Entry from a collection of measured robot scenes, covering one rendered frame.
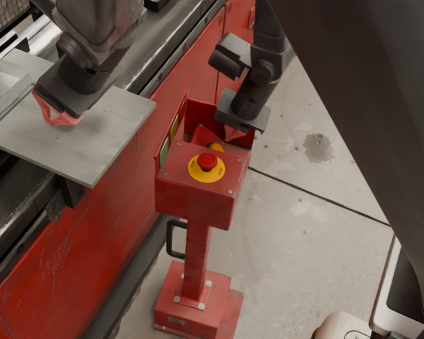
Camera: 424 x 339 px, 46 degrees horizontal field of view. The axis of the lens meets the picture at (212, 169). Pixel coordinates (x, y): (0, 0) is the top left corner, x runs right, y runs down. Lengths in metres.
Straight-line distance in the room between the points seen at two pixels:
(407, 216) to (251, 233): 1.63
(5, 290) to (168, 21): 0.65
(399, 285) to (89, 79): 0.43
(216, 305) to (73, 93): 1.03
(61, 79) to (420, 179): 0.53
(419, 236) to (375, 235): 1.73
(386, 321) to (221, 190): 0.46
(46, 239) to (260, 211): 1.09
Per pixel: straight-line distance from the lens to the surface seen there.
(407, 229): 0.23
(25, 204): 0.84
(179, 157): 0.99
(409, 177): 0.18
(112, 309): 1.63
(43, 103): 0.69
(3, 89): 0.83
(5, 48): 0.93
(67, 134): 0.75
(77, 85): 0.64
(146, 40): 1.11
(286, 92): 2.35
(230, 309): 1.68
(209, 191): 0.95
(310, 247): 1.85
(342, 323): 1.43
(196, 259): 1.33
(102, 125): 0.75
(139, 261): 1.70
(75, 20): 0.46
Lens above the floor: 1.54
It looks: 51 degrees down
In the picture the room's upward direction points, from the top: 7 degrees clockwise
